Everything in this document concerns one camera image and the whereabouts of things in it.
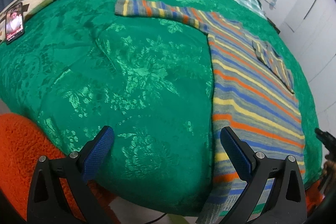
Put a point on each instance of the white wardrobe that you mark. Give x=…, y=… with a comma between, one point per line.
x=308, y=29

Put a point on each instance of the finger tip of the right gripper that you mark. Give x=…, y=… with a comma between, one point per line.
x=328, y=140

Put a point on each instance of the person's right hand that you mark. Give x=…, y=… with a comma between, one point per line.
x=329, y=170

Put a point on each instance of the orange fluffy blanket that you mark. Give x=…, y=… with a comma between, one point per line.
x=45, y=186

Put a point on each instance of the green floral bedspread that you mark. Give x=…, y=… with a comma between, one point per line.
x=79, y=66

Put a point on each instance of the smartphone with lit screen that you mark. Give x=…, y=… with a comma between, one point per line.
x=14, y=27

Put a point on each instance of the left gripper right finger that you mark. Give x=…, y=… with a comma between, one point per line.
x=286, y=201

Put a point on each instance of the striped knit sweater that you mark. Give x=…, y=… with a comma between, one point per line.
x=253, y=94

